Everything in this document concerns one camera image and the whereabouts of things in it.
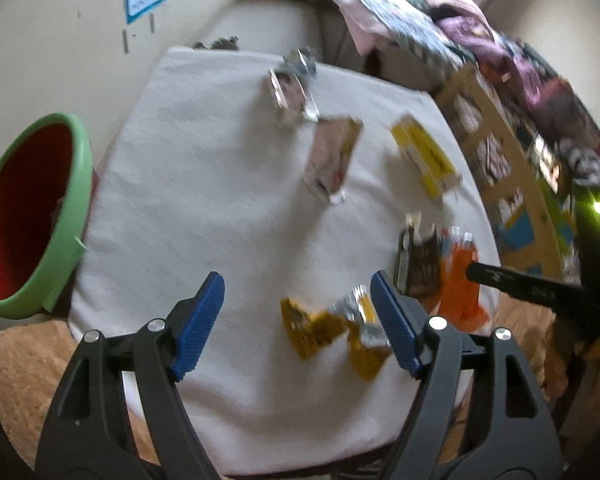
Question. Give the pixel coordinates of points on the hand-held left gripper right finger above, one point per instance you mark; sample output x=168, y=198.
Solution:
x=395, y=325

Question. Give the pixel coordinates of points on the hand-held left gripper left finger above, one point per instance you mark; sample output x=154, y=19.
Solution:
x=200, y=325

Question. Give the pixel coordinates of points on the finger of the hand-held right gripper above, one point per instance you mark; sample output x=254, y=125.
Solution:
x=520, y=287

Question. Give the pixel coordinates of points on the orange snack packet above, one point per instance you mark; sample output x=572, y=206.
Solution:
x=457, y=290

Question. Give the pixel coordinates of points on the yellow foil snack wrapper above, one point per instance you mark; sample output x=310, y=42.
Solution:
x=315, y=332

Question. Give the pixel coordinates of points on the yellow medicine box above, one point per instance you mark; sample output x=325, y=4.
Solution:
x=425, y=155

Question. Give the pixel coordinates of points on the pink paper carton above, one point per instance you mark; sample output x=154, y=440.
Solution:
x=330, y=160

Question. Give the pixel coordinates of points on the green bin with red inside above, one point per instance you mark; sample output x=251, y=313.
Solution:
x=25, y=200

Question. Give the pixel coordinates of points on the dark brown small box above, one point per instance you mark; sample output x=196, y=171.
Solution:
x=422, y=270

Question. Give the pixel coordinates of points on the white towel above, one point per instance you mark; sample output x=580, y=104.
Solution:
x=205, y=185

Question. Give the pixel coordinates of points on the purple quilt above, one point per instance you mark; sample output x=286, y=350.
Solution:
x=480, y=30

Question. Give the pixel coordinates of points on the crumpled blue silver wrapper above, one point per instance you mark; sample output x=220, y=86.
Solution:
x=300, y=62

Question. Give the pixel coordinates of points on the wooden bed rail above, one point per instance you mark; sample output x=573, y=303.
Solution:
x=515, y=160

